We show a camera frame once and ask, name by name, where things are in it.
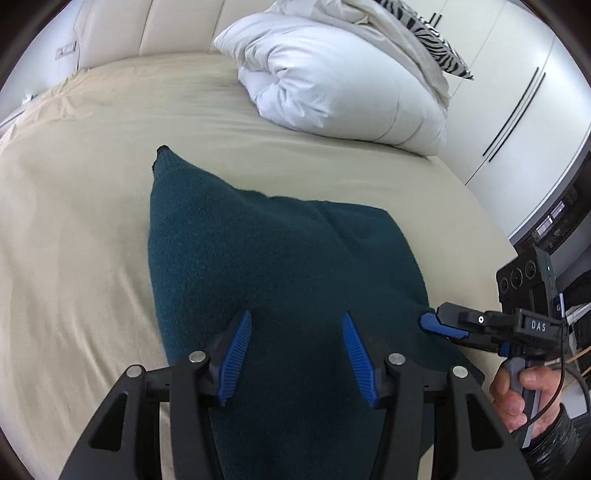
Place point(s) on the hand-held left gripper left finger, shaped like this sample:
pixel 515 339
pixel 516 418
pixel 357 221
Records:
pixel 234 355

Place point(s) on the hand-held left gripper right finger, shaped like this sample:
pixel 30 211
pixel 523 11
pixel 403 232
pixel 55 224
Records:
pixel 360 355

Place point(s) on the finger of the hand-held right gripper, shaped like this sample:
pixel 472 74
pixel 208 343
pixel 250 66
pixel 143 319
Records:
pixel 445 325

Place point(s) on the dark teal knit sweater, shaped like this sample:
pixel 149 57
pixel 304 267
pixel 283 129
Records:
pixel 277 258

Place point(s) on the person's right forearm black sleeve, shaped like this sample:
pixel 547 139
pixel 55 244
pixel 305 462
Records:
pixel 556 447

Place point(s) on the person's right hand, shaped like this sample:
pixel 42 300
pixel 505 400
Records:
pixel 510 401

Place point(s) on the dark shelf unit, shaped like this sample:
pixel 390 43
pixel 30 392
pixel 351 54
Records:
pixel 561 207

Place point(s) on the cream bed sheet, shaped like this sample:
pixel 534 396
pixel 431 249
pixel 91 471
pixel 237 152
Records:
pixel 83 230

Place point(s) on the white wardrobe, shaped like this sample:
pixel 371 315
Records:
pixel 503 69

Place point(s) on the white duvet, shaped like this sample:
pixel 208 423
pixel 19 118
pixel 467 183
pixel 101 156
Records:
pixel 332 83

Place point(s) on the zebra print pillow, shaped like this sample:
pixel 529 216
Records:
pixel 429 37

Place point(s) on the off-white blanket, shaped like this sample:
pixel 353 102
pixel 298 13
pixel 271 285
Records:
pixel 401 41

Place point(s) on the cream padded headboard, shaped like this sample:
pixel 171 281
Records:
pixel 175 27

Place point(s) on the wall socket plate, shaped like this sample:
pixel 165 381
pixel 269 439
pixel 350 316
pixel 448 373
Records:
pixel 65 50

